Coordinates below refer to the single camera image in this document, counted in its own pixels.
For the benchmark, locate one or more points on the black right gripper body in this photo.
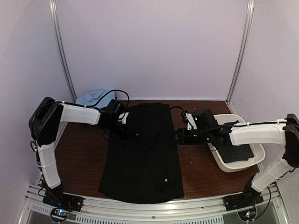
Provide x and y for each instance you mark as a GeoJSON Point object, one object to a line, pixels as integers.
{"type": "Point", "coordinates": [202, 136]}

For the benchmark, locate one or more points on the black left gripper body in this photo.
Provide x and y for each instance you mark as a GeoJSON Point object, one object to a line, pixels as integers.
{"type": "Point", "coordinates": [118, 130]}

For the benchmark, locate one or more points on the black long sleeve shirt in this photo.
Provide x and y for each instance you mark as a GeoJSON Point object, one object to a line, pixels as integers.
{"type": "Point", "coordinates": [144, 168]}

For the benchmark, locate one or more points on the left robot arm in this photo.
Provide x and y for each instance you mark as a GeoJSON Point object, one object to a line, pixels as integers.
{"type": "Point", "coordinates": [44, 125]}

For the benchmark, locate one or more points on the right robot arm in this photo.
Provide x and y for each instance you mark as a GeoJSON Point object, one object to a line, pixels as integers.
{"type": "Point", "coordinates": [237, 145]}

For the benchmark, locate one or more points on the dark pinstriped folded shirt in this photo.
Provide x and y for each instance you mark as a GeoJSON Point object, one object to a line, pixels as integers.
{"type": "Point", "coordinates": [235, 153]}

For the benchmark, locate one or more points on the light blue folded shirt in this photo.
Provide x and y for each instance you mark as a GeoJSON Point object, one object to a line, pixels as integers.
{"type": "Point", "coordinates": [91, 98]}

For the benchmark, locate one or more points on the white plastic laundry basket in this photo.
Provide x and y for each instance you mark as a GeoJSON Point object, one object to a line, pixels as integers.
{"type": "Point", "coordinates": [257, 149]}

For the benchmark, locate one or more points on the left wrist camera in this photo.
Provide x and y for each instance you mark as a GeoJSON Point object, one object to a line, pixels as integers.
{"type": "Point", "coordinates": [115, 109]}

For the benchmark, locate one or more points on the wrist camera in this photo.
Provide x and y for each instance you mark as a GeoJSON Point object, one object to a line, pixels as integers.
{"type": "Point", "coordinates": [115, 109]}
{"type": "Point", "coordinates": [200, 119]}

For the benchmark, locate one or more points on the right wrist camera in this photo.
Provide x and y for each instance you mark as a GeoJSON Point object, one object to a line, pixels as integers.
{"type": "Point", "coordinates": [200, 119]}

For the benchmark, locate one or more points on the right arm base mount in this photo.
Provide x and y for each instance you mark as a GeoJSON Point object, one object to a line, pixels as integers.
{"type": "Point", "coordinates": [249, 197]}

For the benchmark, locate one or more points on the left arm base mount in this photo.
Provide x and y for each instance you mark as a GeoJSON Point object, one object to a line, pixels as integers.
{"type": "Point", "coordinates": [57, 198]}

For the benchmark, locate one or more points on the aluminium frame post right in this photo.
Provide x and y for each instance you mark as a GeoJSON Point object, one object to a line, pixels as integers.
{"type": "Point", "coordinates": [241, 55]}

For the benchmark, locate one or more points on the aluminium frame post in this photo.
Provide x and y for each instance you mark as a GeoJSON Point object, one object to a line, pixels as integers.
{"type": "Point", "coordinates": [241, 55]}
{"type": "Point", "coordinates": [60, 47]}

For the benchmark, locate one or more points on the aluminium frame post left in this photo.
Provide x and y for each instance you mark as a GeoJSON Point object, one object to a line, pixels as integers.
{"type": "Point", "coordinates": [60, 47]}

